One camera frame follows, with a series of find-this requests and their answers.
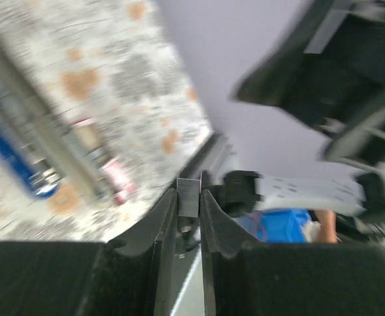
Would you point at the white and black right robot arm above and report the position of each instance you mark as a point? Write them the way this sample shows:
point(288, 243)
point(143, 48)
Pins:
point(363, 198)

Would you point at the silver staple strip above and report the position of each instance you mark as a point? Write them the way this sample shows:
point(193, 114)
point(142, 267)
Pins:
point(188, 191)

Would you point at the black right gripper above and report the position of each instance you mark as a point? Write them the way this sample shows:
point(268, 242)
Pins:
point(329, 73)

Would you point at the beige stapler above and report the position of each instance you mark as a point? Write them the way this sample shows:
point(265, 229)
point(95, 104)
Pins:
point(55, 139)

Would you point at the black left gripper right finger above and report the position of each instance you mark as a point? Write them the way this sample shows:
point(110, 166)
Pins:
point(244, 276)

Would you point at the blue stapler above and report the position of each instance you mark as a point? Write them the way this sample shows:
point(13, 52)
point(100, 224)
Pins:
point(30, 166)

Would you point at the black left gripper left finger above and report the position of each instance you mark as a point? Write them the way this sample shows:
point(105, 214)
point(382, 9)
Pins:
point(129, 275)

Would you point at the floral patterned table mat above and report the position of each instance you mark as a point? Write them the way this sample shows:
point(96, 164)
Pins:
point(112, 61)

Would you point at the red and white staple box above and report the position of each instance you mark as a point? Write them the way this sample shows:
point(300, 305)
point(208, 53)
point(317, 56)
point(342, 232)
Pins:
point(102, 159)

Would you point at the blue plastic bin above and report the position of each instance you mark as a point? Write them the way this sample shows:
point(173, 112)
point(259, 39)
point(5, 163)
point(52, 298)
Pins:
point(277, 226)

